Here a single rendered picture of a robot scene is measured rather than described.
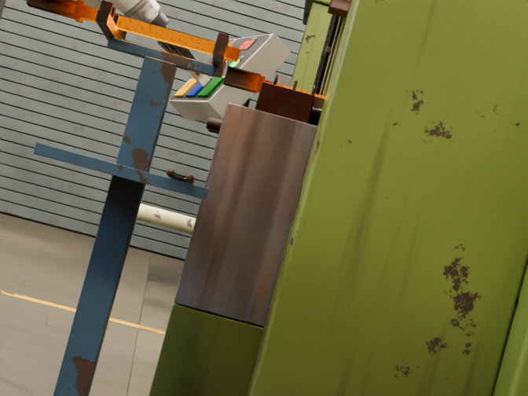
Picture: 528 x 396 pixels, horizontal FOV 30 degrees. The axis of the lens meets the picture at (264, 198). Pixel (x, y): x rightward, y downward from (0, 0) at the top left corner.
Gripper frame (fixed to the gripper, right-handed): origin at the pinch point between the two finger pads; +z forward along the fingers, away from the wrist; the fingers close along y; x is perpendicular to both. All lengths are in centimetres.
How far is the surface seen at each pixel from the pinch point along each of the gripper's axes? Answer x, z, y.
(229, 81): -7.8, -3.8, 43.8
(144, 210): -38.1, 14.8, 5.0
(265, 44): 18.3, 5.9, 7.1
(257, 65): 12.5, 8.5, 7.1
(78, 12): -31, -43, 78
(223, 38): -20, -25, 99
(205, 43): -19, -23, 85
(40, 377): -93, 46, -54
